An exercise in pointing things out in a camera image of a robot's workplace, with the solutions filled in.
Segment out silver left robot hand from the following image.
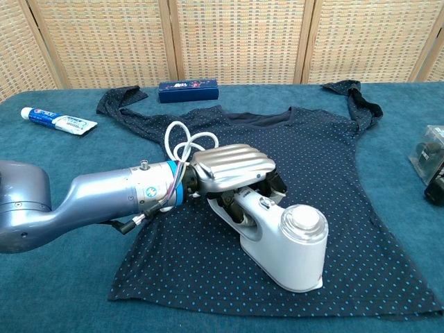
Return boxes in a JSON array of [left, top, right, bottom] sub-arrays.
[[187, 144, 289, 225]]

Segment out white power cord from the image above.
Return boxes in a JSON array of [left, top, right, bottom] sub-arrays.
[[164, 120, 220, 164]]

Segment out dark blue polka dot shirt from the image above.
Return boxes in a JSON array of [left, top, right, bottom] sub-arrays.
[[96, 80, 443, 322]]

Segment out long dark blue box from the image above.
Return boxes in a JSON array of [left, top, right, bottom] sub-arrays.
[[158, 78, 219, 104]]

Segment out woven bamboo folding screen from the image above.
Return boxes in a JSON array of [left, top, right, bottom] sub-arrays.
[[0, 0, 444, 103]]

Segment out blue white toothpaste tube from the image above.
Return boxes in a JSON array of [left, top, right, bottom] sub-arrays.
[[20, 106, 99, 137]]

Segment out clear plastic box red bow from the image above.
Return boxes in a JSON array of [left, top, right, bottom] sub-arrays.
[[407, 124, 444, 185]]

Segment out teal table cloth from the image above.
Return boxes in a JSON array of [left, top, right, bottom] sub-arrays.
[[0, 82, 444, 333]]

